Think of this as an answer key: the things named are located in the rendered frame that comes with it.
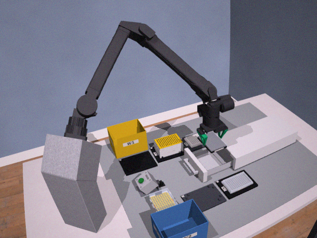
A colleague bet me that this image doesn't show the white assay plate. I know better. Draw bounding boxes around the white assay plate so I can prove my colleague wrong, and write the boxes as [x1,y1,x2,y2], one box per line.
[221,172,253,194]
[184,133,202,148]

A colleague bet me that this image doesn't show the yellow bin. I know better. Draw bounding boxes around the yellow bin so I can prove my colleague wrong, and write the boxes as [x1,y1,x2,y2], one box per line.
[107,119,148,159]

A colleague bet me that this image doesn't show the blue bin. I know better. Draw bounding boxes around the blue bin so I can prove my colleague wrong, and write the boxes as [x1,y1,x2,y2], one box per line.
[151,199,209,238]

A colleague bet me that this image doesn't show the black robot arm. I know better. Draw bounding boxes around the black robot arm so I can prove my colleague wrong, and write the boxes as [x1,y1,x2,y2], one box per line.
[64,21,235,141]

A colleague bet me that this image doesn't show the grey bench mat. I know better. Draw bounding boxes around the grey bench mat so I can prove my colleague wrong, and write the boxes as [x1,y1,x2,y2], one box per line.
[100,102,317,238]

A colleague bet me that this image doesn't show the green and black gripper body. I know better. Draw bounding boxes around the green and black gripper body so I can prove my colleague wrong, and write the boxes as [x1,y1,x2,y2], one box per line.
[197,115,228,135]

